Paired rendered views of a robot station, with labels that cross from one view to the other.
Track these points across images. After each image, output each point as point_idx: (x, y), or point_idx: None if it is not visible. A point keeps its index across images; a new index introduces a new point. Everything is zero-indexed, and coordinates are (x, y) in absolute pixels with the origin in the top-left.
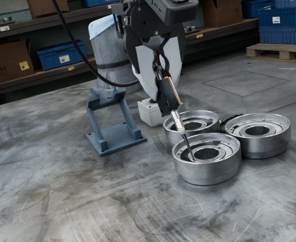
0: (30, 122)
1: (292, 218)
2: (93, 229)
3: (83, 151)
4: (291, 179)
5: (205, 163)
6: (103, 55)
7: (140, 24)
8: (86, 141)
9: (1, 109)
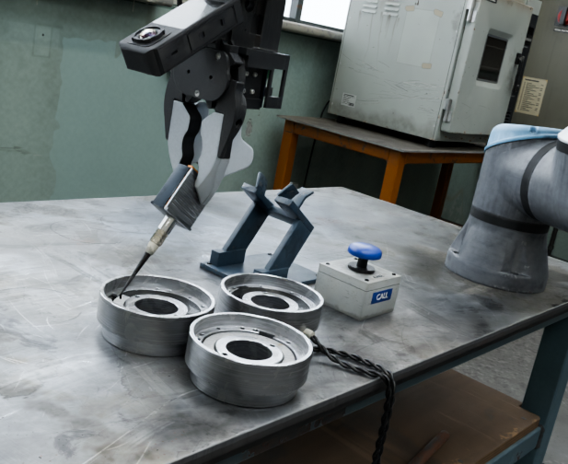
0: (318, 221)
1: None
2: (6, 268)
3: None
4: (112, 396)
5: (99, 291)
6: (478, 190)
7: (183, 70)
8: None
9: (365, 202)
